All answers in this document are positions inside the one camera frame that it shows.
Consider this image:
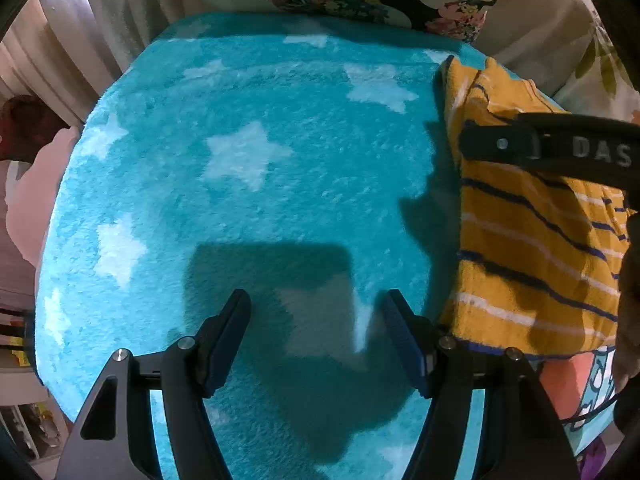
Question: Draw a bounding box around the red plastic bag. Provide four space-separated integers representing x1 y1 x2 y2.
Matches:
0 94 68 163

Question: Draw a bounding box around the person's right hand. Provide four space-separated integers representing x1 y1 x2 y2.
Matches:
612 240 640 396

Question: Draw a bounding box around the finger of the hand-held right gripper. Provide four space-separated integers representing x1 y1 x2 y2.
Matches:
459 111 542 162

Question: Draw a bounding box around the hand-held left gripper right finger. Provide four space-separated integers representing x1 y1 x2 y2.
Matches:
381 289 581 480

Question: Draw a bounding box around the cluttered shelf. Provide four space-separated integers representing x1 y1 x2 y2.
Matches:
0 305 68 463

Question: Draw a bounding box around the beige curtain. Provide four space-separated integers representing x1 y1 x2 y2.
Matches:
0 0 173 133

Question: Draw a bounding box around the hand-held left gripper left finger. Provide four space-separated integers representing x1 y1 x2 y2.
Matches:
55 289 252 480

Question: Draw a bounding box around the yellow striped shirt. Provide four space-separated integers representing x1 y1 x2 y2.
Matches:
439 55 635 360

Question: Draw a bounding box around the teal star printed blanket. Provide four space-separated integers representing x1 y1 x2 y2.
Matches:
34 12 621 480

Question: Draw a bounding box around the purple cloth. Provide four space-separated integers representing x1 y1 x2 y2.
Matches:
579 437 618 480

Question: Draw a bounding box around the leaf print pillow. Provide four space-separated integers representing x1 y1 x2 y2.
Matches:
477 0 640 128

